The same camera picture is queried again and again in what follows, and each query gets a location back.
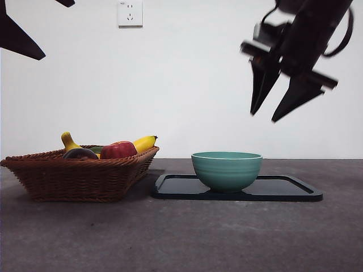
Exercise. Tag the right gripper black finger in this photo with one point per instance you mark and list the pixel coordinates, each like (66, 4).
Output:
(262, 85)
(297, 97)

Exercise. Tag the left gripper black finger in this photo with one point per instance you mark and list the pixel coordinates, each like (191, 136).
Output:
(14, 39)
(66, 2)

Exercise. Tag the teal ribbed bowl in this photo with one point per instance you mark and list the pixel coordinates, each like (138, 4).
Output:
(227, 175)

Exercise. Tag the dark purple plum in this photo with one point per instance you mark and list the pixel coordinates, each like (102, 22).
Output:
(80, 154)

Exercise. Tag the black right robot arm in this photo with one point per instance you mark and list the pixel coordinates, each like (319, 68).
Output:
(312, 34)

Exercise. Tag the yellow banana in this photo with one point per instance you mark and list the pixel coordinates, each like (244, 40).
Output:
(144, 143)

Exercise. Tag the black rectangular tray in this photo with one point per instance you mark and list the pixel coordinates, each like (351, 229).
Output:
(175, 188)

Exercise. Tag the green fruit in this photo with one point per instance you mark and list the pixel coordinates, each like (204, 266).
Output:
(96, 149)

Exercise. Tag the red apple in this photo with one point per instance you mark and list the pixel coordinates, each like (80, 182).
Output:
(117, 150)

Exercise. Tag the brown wicker basket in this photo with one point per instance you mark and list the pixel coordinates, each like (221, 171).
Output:
(76, 181)

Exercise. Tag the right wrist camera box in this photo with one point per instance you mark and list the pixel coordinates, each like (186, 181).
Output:
(266, 32)

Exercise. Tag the white wall socket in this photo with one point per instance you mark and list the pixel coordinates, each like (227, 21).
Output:
(130, 14)

